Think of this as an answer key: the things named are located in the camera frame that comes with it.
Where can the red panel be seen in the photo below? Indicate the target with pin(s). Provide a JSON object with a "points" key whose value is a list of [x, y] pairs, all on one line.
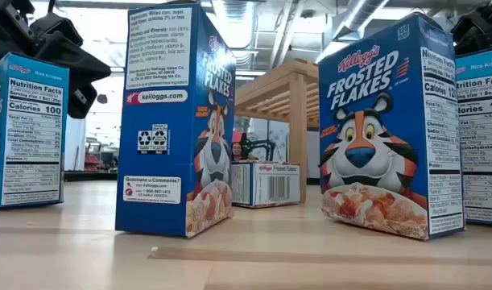
{"points": [[238, 136]]}

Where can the person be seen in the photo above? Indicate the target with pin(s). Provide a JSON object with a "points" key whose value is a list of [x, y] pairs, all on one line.
{"points": [[237, 152]]}

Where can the silver ventilation duct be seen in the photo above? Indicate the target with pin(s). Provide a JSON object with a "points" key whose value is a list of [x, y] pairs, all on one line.
{"points": [[358, 18]]}

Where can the white column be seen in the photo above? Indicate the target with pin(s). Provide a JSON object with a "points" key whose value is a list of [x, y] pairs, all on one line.
{"points": [[75, 145]]}

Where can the red cart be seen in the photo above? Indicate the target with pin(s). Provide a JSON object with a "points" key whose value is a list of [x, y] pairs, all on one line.
{"points": [[92, 161]]}

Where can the pale wooden slatted shelf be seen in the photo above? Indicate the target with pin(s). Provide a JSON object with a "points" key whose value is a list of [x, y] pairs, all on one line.
{"points": [[298, 121]]}

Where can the black round dome fixture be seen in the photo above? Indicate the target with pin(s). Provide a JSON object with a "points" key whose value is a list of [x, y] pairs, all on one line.
{"points": [[102, 98]]}

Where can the blue Frosted Flakes box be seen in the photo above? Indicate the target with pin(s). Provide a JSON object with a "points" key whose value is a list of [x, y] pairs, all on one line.
{"points": [[269, 185], [157, 141], [370, 141]]}

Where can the light blue Rice Krispies box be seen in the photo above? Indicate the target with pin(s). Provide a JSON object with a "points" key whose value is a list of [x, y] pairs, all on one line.
{"points": [[483, 141], [32, 133]]}

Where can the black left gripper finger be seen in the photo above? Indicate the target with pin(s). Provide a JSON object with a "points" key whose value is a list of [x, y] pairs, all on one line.
{"points": [[76, 64], [82, 100]]}

